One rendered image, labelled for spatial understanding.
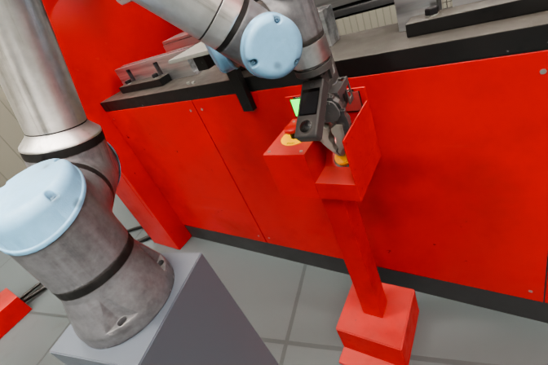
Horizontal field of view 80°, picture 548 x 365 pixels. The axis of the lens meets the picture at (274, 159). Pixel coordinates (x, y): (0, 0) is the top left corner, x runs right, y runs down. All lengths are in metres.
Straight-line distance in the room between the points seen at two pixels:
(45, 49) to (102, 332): 0.38
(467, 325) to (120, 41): 1.78
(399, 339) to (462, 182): 0.49
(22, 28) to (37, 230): 0.26
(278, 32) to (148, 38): 1.51
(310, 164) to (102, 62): 1.24
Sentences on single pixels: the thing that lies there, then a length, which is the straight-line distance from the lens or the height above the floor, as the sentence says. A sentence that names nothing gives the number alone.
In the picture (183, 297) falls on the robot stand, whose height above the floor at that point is 0.76.
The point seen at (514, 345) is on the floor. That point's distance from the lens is 1.27.
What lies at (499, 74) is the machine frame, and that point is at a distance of 0.77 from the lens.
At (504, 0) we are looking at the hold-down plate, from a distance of 0.81.
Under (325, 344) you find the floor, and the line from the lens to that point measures 1.30.
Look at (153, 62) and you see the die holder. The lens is 1.43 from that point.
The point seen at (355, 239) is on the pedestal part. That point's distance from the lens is 0.88.
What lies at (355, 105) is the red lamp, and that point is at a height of 0.80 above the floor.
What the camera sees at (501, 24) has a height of 0.87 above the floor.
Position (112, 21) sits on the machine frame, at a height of 1.15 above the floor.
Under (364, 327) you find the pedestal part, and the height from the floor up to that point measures 0.12.
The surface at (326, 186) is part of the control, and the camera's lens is 0.70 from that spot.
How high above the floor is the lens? 1.12
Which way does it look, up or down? 29 degrees down
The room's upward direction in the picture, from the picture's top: 24 degrees counter-clockwise
